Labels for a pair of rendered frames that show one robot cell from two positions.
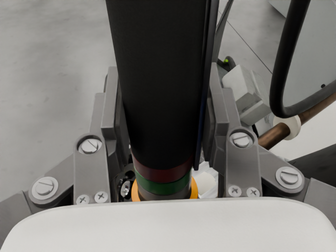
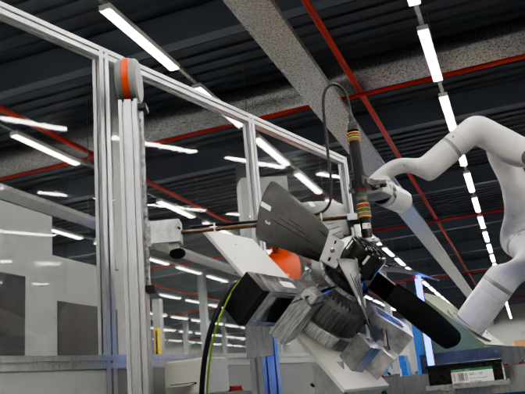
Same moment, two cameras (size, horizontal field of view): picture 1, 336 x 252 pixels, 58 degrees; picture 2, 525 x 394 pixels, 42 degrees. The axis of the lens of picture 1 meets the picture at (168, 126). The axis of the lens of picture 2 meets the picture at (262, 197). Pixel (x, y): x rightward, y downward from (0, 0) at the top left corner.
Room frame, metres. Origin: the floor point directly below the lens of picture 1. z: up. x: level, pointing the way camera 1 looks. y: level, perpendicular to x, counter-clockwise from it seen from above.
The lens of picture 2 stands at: (1.94, 0.96, 0.84)
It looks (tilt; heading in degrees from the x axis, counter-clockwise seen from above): 16 degrees up; 216
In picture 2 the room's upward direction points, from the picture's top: 5 degrees counter-clockwise
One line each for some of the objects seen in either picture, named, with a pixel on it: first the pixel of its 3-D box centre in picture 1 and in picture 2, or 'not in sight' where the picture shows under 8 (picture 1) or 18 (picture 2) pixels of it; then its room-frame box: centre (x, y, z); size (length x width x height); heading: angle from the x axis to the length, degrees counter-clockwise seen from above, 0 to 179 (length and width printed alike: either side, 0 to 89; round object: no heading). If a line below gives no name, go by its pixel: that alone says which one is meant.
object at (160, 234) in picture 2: not in sight; (164, 234); (0.47, -0.50, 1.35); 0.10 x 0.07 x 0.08; 126
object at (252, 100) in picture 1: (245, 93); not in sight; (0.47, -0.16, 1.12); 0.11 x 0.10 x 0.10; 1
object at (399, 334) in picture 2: not in sight; (379, 334); (0.05, -0.03, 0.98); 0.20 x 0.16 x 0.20; 91
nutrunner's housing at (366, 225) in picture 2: not in sight; (359, 180); (0.10, 0.00, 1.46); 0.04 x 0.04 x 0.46
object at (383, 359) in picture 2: not in sight; (378, 359); (0.13, 0.00, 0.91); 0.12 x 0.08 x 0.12; 91
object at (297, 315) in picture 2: not in sight; (295, 317); (0.45, -0.06, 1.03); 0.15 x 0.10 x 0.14; 91
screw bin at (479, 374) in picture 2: not in sight; (466, 374); (-0.10, 0.17, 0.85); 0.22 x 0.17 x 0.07; 107
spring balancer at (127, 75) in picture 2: not in sight; (129, 82); (0.52, -0.58, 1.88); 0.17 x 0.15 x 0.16; 1
